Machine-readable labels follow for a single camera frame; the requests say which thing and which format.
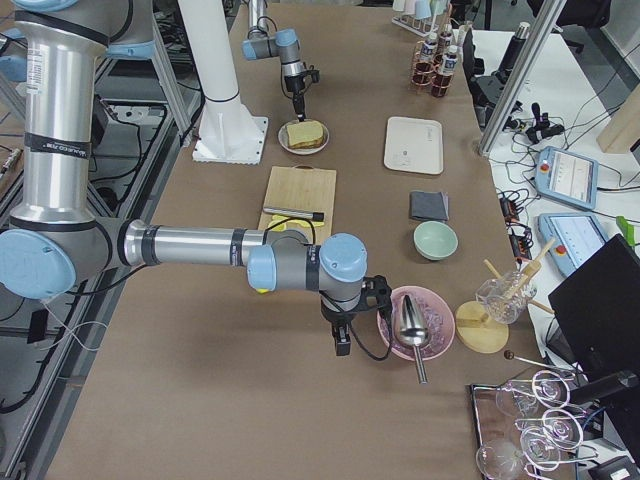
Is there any grey folded cloth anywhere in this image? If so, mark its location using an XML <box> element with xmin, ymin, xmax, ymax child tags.
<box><xmin>409</xmin><ymin>191</ymin><xmax>449</xmax><ymax>221</ymax></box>

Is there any cream rabbit tray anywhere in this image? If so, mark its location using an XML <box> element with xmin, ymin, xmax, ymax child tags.
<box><xmin>383</xmin><ymin>116</ymin><xmax>444</xmax><ymax>175</ymax></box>

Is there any black monitor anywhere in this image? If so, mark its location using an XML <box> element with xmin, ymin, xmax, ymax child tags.
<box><xmin>548</xmin><ymin>234</ymin><xmax>639</xmax><ymax>378</ymax></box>

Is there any white cup rack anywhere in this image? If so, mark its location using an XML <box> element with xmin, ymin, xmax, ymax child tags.
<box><xmin>391</xmin><ymin>0</ymin><xmax>450</xmax><ymax>38</ymax></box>

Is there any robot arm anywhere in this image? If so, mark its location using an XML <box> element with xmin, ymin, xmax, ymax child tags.
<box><xmin>1</xmin><ymin>1</ymin><xmax>367</xmax><ymax>356</ymax></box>
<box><xmin>242</xmin><ymin>0</ymin><xmax>316</xmax><ymax>121</ymax></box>

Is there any tea bottle lower left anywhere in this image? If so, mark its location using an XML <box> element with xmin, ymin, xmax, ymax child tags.
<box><xmin>414</xmin><ymin>32</ymin><xmax>438</xmax><ymax>75</ymax></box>

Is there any white round plate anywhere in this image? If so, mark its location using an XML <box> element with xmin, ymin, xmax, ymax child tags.
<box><xmin>278</xmin><ymin>119</ymin><xmax>329</xmax><ymax>155</ymax></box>

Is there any steel muddler black tip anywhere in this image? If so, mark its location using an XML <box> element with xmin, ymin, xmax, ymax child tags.
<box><xmin>262</xmin><ymin>206</ymin><xmax>325</xmax><ymax>222</ymax></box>

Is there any copper wire bottle rack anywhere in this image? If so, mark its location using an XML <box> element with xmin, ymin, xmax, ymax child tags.
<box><xmin>410</xmin><ymin>33</ymin><xmax>456</xmax><ymax>94</ymax></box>

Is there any steel ice scoop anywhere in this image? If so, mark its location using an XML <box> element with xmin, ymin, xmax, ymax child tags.
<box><xmin>394</xmin><ymin>294</ymin><xmax>429</xmax><ymax>385</ymax></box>

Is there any bamboo cutting board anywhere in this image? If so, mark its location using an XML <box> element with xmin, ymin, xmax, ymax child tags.
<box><xmin>257</xmin><ymin>168</ymin><xmax>338</xmax><ymax>246</ymax></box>

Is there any blue teach pendant near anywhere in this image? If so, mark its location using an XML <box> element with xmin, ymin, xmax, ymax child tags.
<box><xmin>537</xmin><ymin>213</ymin><xmax>610</xmax><ymax>277</ymax></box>

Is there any glass mug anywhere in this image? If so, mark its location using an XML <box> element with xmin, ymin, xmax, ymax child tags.
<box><xmin>475</xmin><ymin>271</ymin><xmax>537</xmax><ymax>325</ymax></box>

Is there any black camera mount wrist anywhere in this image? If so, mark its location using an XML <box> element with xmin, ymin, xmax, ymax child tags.
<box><xmin>359</xmin><ymin>275</ymin><xmax>393</xmax><ymax>316</ymax></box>

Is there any aluminium frame post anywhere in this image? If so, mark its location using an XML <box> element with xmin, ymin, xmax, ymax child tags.
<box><xmin>478</xmin><ymin>0</ymin><xmax>566</xmax><ymax>158</ymax></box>

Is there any tea bottle upper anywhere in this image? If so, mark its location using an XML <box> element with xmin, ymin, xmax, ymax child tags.
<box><xmin>438</xmin><ymin>23</ymin><xmax>453</xmax><ymax>54</ymax></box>

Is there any tea bottle lower right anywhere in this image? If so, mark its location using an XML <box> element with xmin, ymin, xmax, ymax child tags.
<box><xmin>431</xmin><ymin>45</ymin><xmax>458</xmax><ymax>98</ymax></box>

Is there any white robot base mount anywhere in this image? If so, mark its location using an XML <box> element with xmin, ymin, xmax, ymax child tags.
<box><xmin>179</xmin><ymin>0</ymin><xmax>268</xmax><ymax>165</ymax></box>

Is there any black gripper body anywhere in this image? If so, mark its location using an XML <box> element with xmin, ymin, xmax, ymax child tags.
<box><xmin>283</xmin><ymin>72</ymin><xmax>307</xmax><ymax>98</ymax></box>
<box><xmin>321</xmin><ymin>297</ymin><xmax>368</xmax><ymax>327</ymax></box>

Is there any tea bottle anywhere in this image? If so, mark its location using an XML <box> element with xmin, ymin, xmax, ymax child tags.
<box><xmin>414</xmin><ymin>32</ymin><xmax>438</xmax><ymax>75</ymax></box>
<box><xmin>438</xmin><ymin>23</ymin><xmax>453</xmax><ymax>54</ymax></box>
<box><xmin>431</xmin><ymin>45</ymin><xmax>458</xmax><ymax>98</ymax></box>

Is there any wooden mug tree stand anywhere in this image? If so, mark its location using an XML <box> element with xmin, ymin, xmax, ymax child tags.
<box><xmin>455</xmin><ymin>239</ymin><xmax>555</xmax><ymax>354</ymax></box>

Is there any blue teach pendant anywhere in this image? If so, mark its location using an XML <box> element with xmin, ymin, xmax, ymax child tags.
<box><xmin>534</xmin><ymin>147</ymin><xmax>600</xmax><ymax>210</ymax></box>
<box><xmin>537</xmin><ymin>213</ymin><xmax>610</xmax><ymax>277</ymax></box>

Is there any yellow plastic knife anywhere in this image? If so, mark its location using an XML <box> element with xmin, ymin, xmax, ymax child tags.
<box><xmin>268</xmin><ymin>215</ymin><xmax>324</xmax><ymax>231</ymax></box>

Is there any mint green bowl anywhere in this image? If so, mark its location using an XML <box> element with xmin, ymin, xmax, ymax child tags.
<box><xmin>413</xmin><ymin>221</ymin><xmax>459</xmax><ymax>261</ymax></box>

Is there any pink bowl with ice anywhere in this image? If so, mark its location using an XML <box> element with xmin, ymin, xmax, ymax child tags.
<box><xmin>391</xmin><ymin>286</ymin><xmax>455</xmax><ymax>360</ymax></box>

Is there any blue teach pendant far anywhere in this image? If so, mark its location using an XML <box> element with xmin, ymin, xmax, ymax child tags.
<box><xmin>534</xmin><ymin>147</ymin><xmax>600</xmax><ymax>210</ymax></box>

